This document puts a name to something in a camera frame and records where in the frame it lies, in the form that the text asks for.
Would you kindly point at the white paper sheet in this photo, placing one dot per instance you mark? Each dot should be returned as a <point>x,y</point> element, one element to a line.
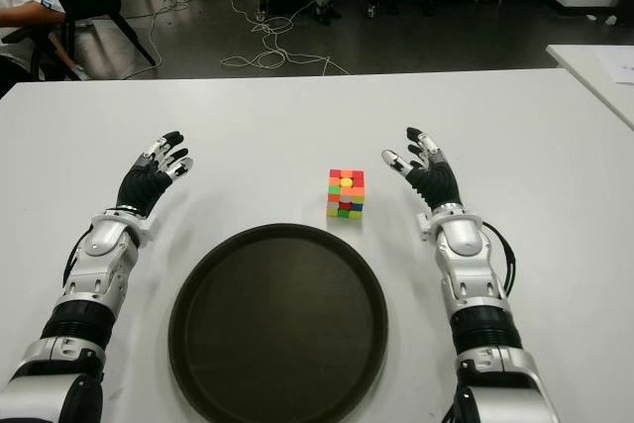
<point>619,69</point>

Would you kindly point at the multicoloured Rubik's cube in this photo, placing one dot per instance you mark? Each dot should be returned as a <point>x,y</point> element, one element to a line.
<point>345,195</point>

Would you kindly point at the white side table corner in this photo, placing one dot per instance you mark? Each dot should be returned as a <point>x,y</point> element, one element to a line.
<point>584,76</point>

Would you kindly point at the dark brown round plate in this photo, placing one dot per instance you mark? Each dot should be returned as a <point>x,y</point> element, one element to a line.
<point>277,334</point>

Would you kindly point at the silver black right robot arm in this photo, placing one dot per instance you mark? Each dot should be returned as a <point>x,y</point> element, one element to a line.
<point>465,264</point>

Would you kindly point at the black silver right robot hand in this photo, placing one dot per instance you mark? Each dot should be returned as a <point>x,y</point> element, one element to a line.
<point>438,182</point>

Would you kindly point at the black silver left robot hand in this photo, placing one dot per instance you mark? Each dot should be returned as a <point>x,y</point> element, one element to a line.
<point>141,185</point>

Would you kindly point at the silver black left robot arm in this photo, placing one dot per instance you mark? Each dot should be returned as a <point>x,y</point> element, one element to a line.
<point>99,264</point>

